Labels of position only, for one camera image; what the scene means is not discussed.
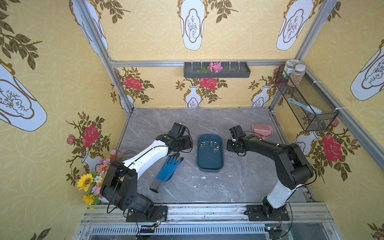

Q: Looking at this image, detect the glass jar behind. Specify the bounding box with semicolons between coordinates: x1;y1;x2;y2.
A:
282;59;302;79

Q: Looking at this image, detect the pink flower on shelf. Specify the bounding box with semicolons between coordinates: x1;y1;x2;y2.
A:
208;62;223;73

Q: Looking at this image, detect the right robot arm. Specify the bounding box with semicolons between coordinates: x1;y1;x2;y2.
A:
227;135;315;211

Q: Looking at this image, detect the blue grey work glove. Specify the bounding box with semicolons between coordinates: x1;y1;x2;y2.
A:
150;153;184;193

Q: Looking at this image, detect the light blue brush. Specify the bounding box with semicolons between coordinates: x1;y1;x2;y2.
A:
288;98;323;115

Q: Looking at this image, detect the dark grey wall shelf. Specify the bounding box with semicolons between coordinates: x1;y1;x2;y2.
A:
184;61;251;79

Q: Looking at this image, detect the pink plastic comb brush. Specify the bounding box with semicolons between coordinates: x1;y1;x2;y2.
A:
251;123;274;140

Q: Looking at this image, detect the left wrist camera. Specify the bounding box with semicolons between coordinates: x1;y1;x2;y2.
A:
168;123;186;139

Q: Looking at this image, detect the teal plastic storage box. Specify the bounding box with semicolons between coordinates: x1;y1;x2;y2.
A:
197;134;224;173

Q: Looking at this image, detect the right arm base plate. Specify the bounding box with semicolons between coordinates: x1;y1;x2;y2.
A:
244;205;290;221

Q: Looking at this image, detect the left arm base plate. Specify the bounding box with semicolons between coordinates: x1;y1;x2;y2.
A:
126;205;168;223

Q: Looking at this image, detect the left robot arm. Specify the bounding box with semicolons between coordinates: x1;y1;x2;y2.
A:
100;134;193;218

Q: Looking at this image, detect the colourful artificial flower bouquet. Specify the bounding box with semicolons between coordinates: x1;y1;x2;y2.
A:
77;150;137;206

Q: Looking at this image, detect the black wire mesh basket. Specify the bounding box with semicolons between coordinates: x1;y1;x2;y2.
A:
276;66;339;132

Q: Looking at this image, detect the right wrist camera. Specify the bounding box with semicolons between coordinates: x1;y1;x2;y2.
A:
230;125;247;141

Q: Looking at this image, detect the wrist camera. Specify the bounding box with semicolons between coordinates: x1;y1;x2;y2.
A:
168;123;186;139
230;125;247;141

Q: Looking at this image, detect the spice jar white lid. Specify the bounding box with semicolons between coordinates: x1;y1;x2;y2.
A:
288;64;306;87

